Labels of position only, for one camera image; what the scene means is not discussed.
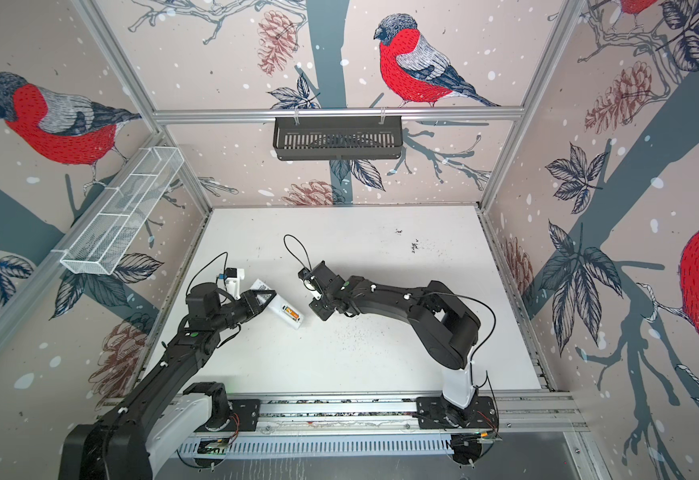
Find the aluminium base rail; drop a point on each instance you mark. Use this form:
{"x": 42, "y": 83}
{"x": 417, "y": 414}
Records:
{"x": 305, "y": 415}

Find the white remote control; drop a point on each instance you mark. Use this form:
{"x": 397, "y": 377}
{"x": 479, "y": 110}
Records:
{"x": 276, "y": 306}

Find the white mesh wall shelf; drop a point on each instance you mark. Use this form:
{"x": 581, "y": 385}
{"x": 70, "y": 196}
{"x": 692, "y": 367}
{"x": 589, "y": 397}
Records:
{"x": 104, "y": 241}

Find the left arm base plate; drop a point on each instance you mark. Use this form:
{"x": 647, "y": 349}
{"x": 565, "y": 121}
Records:
{"x": 239, "y": 415}

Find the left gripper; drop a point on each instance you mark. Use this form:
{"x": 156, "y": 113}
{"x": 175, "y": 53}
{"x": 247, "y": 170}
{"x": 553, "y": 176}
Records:
{"x": 252, "y": 302}

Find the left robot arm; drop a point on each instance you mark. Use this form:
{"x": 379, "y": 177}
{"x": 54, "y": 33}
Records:
{"x": 135, "y": 438}

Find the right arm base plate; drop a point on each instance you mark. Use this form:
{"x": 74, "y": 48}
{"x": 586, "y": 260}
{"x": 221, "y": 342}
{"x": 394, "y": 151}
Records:
{"x": 436, "y": 413}

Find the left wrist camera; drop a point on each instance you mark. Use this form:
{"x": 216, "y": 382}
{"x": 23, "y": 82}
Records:
{"x": 232, "y": 279}

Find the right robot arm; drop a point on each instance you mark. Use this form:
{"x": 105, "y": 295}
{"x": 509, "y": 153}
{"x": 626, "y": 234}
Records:
{"x": 447, "y": 328}

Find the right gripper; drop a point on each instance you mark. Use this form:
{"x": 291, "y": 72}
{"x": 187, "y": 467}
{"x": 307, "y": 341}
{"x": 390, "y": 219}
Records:
{"x": 322, "y": 309}

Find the black wall basket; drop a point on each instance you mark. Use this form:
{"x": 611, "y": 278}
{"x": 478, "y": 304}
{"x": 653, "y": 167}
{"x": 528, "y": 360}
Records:
{"x": 338, "y": 138}

